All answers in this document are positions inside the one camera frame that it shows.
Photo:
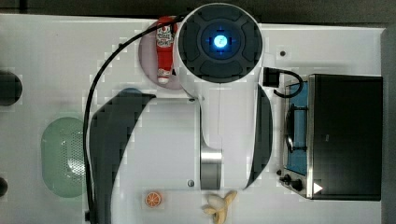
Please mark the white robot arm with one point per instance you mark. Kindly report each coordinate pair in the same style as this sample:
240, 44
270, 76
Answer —
214, 133

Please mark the blue small bowl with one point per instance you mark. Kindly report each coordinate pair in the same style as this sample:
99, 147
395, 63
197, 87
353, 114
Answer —
130, 91

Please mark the pink round plate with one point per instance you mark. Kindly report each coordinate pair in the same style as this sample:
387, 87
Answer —
148, 60

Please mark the red ketchup bottle toy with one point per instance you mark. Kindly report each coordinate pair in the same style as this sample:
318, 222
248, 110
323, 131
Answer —
164, 48

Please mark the peeled banana toy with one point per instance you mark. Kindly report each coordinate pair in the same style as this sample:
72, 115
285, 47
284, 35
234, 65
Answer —
217, 206

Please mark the orange slice toy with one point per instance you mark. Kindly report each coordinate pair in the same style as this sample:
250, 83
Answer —
153, 199

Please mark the silver toaster oven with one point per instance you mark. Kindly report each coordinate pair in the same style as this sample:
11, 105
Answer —
333, 138

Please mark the green perforated colander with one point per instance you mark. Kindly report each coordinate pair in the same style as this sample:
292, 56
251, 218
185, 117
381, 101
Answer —
63, 168

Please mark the black frying pan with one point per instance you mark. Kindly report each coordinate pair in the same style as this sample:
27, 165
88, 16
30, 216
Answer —
10, 88

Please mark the dark round object corner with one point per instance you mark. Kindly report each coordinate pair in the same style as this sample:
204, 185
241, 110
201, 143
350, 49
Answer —
3, 186

